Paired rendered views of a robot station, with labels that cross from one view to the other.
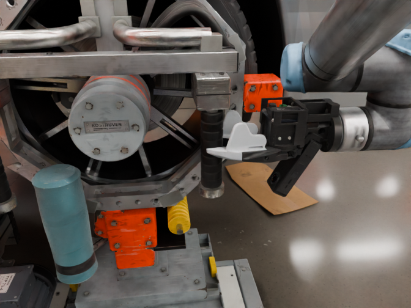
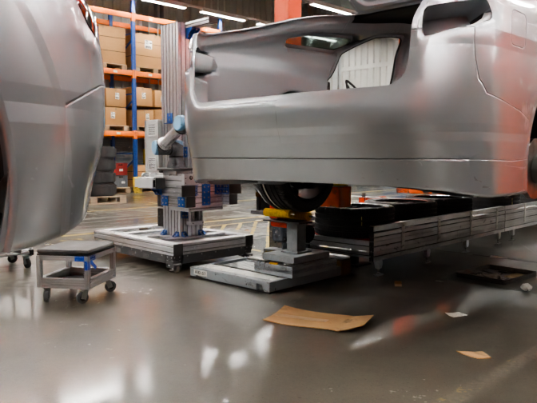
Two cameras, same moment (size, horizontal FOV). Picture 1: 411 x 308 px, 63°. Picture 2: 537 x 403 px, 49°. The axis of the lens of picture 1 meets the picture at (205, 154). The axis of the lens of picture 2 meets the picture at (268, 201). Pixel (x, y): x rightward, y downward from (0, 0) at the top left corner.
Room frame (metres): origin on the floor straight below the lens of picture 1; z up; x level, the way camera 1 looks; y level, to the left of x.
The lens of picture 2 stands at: (4.06, -2.63, 0.92)
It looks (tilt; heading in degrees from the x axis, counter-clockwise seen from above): 4 degrees down; 141
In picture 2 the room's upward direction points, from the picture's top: straight up
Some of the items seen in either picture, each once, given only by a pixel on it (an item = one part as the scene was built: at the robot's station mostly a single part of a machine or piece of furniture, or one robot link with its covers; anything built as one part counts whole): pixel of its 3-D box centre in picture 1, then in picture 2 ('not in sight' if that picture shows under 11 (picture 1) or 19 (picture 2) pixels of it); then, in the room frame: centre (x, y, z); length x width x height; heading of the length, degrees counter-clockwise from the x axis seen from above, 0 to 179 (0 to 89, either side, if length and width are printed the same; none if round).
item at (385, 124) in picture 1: (386, 125); not in sight; (0.53, -0.31, 0.85); 0.11 x 0.08 x 0.09; 98
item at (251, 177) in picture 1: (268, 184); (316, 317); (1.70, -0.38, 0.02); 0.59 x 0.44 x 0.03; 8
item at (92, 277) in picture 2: not in sight; (78, 270); (0.29, -1.18, 0.17); 0.43 x 0.36 x 0.34; 132
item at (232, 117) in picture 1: (230, 128); not in sight; (0.52, -0.04, 0.85); 0.09 x 0.03 x 0.06; 89
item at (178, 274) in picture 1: (141, 238); (296, 238); (0.87, 0.21, 0.32); 0.40 x 0.30 x 0.28; 98
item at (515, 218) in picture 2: not in sight; (485, 217); (0.29, 3.67, 0.19); 1.00 x 0.86 x 0.39; 98
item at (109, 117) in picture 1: (114, 109); not in sight; (0.63, 0.18, 0.85); 0.21 x 0.14 x 0.14; 8
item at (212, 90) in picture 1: (209, 85); not in sight; (0.52, -0.01, 0.93); 0.09 x 0.05 x 0.05; 8
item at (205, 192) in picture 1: (211, 151); not in sight; (0.49, -0.01, 0.83); 0.04 x 0.04 x 0.16
